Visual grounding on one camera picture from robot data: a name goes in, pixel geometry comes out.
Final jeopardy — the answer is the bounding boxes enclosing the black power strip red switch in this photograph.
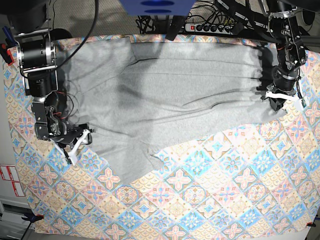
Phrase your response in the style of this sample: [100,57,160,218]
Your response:
[184,23,232,35]

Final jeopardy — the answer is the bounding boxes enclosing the orange clamp bottom right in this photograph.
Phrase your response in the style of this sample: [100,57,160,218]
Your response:
[306,222,317,228]

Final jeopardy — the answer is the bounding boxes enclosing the blue clamp bottom left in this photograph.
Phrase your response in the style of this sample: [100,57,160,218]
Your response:
[21,213,44,223]

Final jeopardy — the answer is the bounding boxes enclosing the colourful patterned tablecloth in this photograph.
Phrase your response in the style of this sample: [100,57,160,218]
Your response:
[1,34,320,240]

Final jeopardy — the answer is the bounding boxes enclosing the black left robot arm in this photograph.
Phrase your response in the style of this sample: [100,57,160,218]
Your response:
[258,0,307,111]

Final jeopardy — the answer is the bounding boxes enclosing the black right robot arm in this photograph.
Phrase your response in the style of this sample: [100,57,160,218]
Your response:
[0,0,93,150]

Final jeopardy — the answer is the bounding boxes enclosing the red white labels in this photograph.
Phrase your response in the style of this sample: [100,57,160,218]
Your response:
[0,164,25,197]

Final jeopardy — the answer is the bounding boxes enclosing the grey T-shirt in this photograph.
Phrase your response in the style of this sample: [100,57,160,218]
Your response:
[57,37,286,185]

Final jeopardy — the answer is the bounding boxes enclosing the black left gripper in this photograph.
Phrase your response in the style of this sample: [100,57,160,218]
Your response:
[257,83,297,112]

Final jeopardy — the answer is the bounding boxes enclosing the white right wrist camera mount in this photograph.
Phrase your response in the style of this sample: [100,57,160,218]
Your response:
[54,129,91,166]

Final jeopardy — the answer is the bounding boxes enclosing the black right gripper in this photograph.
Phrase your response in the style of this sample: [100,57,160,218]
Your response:
[49,123,94,149]

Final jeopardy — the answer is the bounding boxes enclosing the blue box overhead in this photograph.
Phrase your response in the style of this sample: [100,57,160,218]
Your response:
[120,0,196,16]

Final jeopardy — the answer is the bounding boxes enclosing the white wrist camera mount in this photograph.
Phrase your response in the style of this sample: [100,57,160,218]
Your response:
[54,129,91,166]
[260,90,310,112]

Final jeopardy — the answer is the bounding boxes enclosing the black red clamp left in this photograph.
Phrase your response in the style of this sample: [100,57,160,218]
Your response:
[0,26,17,66]

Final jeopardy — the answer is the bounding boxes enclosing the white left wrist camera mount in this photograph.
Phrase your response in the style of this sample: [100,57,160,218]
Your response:
[260,90,310,112]

